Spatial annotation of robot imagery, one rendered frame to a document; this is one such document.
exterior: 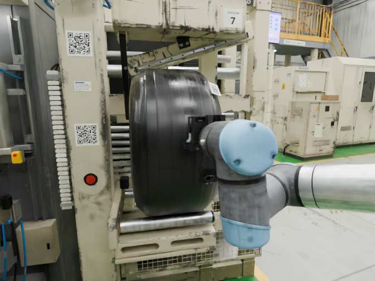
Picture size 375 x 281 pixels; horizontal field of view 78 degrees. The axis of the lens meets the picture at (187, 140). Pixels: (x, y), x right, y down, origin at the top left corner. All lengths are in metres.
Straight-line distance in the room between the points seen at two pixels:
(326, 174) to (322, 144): 5.28
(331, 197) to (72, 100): 0.75
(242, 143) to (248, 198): 0.08
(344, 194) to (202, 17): 0.95
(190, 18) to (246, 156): 0.92
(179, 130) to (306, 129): 4.73
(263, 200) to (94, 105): 0.64
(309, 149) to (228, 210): 5.13
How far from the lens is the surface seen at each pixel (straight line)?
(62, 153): 0.90
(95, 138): 0.85
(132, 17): 1.13
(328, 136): 5.81
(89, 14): 0.87
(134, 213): 1.17
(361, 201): 0.42
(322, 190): 0.43
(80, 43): 0.85
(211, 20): 1.18
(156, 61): 1.23
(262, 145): 0.32
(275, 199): 0.40
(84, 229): 0.97
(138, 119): 0.68
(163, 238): 0.87
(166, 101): 0.69
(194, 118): 0.51
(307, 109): 5.27
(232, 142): 0.30
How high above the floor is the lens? 1.35
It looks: 11 degrees down
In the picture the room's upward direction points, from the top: straight up
